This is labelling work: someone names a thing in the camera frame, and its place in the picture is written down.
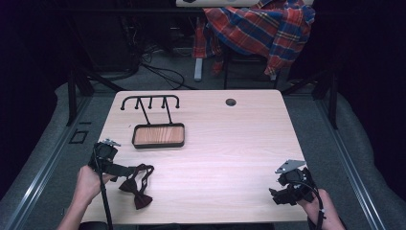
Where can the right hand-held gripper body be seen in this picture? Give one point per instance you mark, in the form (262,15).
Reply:
(295,182)

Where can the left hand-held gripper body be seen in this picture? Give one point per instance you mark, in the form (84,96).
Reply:
(103,153)

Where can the dark red bow tie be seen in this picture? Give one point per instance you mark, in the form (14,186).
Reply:
(135,188)

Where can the person's left hand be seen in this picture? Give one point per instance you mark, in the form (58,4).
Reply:
(87,187)

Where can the person's right hand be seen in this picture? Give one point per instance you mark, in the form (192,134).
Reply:
(314,206)

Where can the black hook rack wooden tray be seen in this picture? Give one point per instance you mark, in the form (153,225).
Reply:
(158,134)

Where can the black metal stand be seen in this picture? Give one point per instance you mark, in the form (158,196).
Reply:
(322,92)
(79,92)

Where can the white desk leg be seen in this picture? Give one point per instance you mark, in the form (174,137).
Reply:
(198,68)

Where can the black chair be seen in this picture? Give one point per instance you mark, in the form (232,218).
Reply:
(249,64)

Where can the red blue plaid shirt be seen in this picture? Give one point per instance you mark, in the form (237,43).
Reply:
(261,28)

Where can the black floor socket frame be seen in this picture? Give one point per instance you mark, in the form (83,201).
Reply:
(78,136)

